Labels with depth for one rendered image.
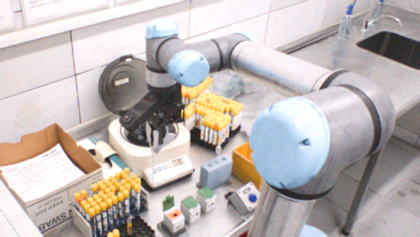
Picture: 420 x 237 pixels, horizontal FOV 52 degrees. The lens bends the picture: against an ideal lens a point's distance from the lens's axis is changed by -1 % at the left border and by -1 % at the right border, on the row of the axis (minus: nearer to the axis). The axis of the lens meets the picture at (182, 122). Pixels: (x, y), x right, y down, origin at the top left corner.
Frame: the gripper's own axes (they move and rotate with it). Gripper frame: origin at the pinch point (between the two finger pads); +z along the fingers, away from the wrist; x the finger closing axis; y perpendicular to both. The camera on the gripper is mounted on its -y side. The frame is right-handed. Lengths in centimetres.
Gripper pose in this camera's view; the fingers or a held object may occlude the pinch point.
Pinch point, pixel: (153, 149)
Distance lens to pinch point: 115.6
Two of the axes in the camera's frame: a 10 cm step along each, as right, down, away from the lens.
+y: 8.2, -2.9, 4.9
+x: -5.7, -4.8, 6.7
